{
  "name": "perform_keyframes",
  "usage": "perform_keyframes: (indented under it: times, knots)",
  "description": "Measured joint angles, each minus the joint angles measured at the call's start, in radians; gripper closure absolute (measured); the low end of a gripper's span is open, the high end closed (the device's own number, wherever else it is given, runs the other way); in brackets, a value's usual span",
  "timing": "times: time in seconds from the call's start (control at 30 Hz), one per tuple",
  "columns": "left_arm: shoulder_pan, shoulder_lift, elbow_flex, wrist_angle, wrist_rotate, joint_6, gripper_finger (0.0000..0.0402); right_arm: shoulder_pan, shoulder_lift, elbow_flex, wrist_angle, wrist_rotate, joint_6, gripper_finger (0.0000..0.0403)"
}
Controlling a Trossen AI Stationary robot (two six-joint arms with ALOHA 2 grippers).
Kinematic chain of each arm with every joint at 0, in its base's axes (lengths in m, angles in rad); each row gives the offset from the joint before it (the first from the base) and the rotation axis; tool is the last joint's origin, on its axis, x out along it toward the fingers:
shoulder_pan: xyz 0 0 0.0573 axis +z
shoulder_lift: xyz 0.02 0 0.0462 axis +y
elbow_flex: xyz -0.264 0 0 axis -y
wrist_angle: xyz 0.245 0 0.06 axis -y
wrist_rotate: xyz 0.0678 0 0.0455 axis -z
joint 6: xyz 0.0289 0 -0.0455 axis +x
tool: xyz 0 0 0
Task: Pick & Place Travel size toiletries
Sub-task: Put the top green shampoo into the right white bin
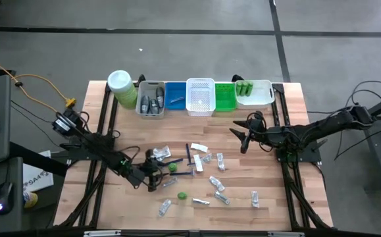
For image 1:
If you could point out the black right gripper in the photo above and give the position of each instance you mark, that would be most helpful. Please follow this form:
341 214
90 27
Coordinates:
259 130

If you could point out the black computer mouse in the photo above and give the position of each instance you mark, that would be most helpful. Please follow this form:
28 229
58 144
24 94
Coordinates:
3 197

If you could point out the black table edge rail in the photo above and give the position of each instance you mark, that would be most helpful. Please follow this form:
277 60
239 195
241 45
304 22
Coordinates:
190 234

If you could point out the blue disposable razor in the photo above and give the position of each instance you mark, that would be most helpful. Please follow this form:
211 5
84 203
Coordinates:
188 153
182 173
173 161

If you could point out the white perforated plastic basket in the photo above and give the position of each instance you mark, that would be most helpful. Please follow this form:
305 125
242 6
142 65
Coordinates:
200 98

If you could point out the green plastic basket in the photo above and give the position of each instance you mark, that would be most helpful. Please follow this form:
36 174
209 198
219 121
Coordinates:
225 97

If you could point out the green Pert shampoo bottle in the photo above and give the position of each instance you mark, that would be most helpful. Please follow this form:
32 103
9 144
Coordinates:
249 89
239 88
172 167
182 195
244 88

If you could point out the black glossy table caster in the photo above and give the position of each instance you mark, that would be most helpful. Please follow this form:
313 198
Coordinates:
237 78
141 79

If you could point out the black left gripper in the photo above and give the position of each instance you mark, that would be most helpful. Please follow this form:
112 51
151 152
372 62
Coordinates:
149 168

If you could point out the bare metal nail clipper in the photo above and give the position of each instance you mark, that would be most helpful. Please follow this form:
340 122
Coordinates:
200 201

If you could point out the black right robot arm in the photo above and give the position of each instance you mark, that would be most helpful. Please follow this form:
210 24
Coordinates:
325 125

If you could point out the yellow and white cup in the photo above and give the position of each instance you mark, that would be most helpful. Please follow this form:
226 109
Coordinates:
31 199

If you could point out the green disinfecting wipes canister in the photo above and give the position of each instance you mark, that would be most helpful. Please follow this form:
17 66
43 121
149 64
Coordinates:
121 84

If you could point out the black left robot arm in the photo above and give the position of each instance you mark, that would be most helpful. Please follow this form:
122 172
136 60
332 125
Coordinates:
91 141

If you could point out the white printed sachet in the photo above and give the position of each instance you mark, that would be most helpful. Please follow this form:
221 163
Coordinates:
220 161
164 153
254 199
206 158
216 183
198 163
164 207
199 147

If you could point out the blue plastic basket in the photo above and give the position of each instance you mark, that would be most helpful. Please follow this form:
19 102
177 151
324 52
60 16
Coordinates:
173 89

